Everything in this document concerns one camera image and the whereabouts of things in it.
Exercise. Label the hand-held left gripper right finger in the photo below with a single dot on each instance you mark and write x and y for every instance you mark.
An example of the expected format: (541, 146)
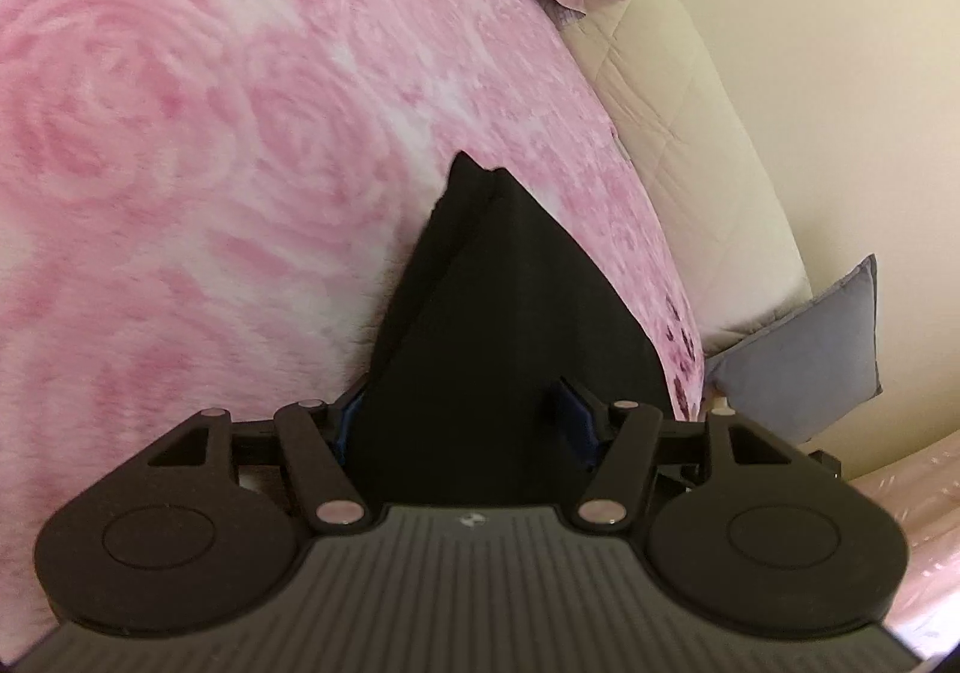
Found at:
(574, 418)

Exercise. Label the grey-blue cushion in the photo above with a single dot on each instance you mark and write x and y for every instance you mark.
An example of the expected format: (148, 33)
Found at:
(802, 358)

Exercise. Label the black garment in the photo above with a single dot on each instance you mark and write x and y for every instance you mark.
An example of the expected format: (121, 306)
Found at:
(510, 328)

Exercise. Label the pink floral blanket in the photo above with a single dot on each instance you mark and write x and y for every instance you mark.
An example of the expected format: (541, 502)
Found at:
(187, 156)

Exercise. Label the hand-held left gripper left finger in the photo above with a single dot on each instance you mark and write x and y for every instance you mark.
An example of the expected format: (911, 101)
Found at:
(346, 429)

